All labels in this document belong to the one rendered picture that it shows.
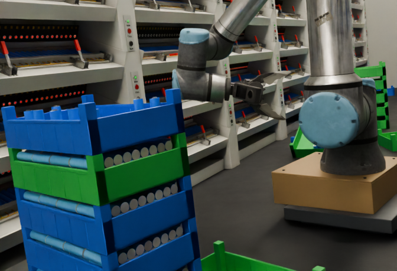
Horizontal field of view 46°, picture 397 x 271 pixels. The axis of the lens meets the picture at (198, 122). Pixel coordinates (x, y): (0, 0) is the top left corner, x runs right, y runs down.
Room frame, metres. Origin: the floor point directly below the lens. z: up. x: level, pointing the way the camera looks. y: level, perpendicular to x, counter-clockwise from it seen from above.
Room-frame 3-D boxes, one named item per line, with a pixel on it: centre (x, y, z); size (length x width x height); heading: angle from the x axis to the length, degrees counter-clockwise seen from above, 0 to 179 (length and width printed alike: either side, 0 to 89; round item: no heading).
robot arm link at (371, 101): (1.39, -0.45, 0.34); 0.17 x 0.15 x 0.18; 149
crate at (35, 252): (0.88, 0.20, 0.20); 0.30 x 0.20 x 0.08; 45
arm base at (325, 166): (1.40, -0.45, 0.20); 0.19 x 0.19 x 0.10
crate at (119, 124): (0.88, 0.20, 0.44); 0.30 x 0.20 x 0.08; 45
